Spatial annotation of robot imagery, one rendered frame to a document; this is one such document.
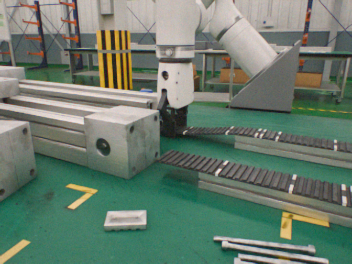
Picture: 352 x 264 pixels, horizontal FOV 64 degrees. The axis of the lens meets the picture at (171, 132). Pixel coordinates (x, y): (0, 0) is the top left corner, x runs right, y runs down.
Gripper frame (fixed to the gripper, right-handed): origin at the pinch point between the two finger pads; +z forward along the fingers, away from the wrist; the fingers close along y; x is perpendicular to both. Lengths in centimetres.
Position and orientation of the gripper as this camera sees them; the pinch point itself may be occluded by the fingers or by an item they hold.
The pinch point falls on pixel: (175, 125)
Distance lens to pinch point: 67.5
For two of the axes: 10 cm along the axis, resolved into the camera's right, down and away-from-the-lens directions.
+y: 4.8, -2.8, 8.3
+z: 0.0, 9.5, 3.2
